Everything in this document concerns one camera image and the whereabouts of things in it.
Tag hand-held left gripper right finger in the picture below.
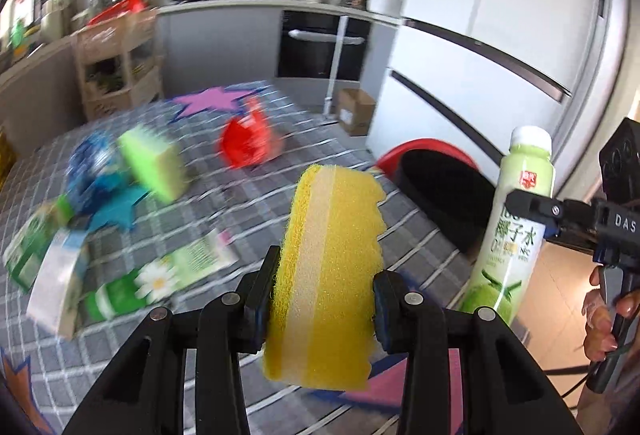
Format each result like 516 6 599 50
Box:
372 270 583 435

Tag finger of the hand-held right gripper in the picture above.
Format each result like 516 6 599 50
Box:
502 189 598 236
545 224 601 261

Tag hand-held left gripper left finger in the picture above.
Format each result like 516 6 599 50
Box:
62 245 281 435

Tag pale green drink bottle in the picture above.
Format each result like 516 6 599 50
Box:
459 125 557 327

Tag yellow sponge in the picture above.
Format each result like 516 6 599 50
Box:
261 164 388 391

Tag green daisy print box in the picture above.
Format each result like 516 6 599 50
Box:
85 230 240 322

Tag black trash bin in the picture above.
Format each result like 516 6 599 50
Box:
395 149 501 261

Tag red plastic bag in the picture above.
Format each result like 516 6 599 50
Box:
219 97 283 168

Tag green sponge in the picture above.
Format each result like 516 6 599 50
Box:
117 125 188 203

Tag white and blue box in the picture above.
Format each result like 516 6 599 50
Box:
26 232 92 338

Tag blue plastic wrapper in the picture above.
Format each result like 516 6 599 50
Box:
66 134 136 216

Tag green and white box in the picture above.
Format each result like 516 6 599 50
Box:
4 210 68 291

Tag person's right hand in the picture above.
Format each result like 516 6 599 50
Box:
581 265 640 363

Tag checked tablecloth with stars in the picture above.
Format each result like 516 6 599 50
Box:
0 82 506 435

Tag cardboard box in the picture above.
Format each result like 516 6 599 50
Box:
336 88 377 136

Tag white refrigerator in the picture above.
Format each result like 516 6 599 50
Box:
365 0 631 196

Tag white mop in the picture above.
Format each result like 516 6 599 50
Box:
322 15 347 116

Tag black built-in oven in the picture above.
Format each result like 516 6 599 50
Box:
277 10 373 80

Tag grey base cabinets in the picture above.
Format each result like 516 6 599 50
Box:
155 0 381 90

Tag beige storage cart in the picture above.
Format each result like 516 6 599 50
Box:
72 10 163 120

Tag red basket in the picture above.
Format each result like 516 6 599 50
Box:
89 0 148 26

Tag green dish soap bottle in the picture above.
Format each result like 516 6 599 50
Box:
10 17 28 50

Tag black cable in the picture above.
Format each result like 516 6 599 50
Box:
542 362 601 408

